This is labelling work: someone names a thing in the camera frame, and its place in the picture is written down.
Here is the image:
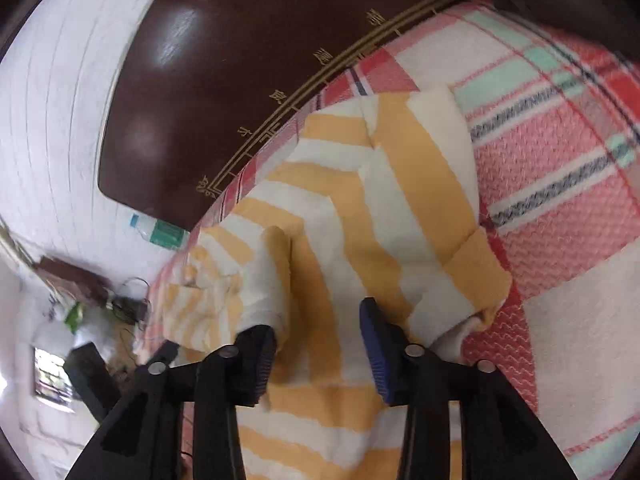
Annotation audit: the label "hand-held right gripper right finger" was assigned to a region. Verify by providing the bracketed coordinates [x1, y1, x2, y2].
[359, 296, 578, 480]

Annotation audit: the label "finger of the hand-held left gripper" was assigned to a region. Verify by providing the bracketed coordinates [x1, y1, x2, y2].
[147, 339, 182, 363]

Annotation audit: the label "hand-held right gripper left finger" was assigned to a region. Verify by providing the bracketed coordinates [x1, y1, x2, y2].
[65, 325, 278, 480]

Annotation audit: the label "orange white striped cloth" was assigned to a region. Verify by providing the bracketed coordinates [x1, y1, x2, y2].
[132, 85, 513, 480]

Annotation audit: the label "white plastic bag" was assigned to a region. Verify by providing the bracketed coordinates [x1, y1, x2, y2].
[35, 310, 116, 353]

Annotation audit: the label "green packet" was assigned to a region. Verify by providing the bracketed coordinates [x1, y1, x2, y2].
[65, 302, 87, 333]

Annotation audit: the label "brown wooden box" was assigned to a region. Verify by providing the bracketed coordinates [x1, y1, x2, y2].
[37, 255, 108, 301]

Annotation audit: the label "clear plastic water bottle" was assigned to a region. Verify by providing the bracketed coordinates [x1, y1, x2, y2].
[129, 212, 183, 251]

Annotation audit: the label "red plaid blanket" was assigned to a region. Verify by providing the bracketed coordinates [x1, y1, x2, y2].
[132, 0, 640, 480]

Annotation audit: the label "dark brown wooden headboard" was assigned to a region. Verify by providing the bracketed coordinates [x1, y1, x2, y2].
[97, 0, 483, 233]

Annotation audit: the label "black cables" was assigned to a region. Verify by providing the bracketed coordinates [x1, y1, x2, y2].
[105, 277, 151, 326]

